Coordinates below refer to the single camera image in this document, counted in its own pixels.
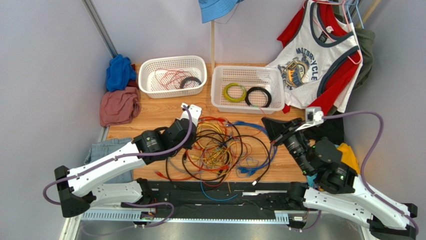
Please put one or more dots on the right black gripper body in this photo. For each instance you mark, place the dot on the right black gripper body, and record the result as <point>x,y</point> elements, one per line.
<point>284,133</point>

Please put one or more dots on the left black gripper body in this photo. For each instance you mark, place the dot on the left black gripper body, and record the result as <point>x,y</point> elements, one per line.
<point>188,145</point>

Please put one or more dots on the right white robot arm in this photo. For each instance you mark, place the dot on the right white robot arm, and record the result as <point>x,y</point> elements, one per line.
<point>339,188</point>

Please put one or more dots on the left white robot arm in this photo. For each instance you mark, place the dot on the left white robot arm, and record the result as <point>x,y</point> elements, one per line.
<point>76,190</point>

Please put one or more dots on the black cloth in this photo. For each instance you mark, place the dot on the black cloth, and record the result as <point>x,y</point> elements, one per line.
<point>332,129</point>

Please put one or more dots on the right white plastic basket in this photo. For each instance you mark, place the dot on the right white plastic basket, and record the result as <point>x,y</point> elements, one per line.
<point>247,89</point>

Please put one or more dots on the white plastic basket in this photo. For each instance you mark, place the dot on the white plastic basket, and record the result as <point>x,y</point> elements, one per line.
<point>247,89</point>
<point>170,77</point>

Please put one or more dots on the yellow cloth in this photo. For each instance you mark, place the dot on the yellow cloth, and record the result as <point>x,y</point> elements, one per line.
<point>348,157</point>

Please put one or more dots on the left white plastic basket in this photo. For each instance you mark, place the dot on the left white plastic basket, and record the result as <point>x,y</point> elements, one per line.
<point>170,77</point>

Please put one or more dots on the pink cloth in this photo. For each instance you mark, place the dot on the pink cloth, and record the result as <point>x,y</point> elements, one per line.
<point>119,107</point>

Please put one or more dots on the white motorcycle tank top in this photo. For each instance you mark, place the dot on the white motorcycle tank top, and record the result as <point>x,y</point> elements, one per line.
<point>316,66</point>

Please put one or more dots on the light blue jeans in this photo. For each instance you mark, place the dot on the light blue jeans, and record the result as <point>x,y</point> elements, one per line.
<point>103,148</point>

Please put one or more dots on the blue cloth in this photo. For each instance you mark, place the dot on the blue cloth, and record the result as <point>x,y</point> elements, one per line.
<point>119,73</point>

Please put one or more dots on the dark green garment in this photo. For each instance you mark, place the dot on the dark green garment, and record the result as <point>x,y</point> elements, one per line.
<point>365,39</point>

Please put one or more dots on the red shirt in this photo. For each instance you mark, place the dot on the red shirt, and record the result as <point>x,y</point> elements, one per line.
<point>329,96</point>

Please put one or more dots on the blue bucket hat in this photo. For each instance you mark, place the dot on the blue bucket hat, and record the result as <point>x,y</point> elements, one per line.
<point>215,9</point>

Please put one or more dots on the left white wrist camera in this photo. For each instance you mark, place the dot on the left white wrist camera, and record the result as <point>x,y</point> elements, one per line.
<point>191,112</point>

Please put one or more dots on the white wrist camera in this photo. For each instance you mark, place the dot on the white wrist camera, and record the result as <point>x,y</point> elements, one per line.
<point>313,117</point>
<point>191,112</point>

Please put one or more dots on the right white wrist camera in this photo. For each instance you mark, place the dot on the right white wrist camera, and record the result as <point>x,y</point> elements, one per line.
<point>313,117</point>

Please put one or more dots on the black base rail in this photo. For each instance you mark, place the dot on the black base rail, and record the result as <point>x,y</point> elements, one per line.
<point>277,203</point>

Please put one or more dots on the aluminium frame post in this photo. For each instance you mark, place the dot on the aluminium frame post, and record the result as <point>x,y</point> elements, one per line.
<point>97,20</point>

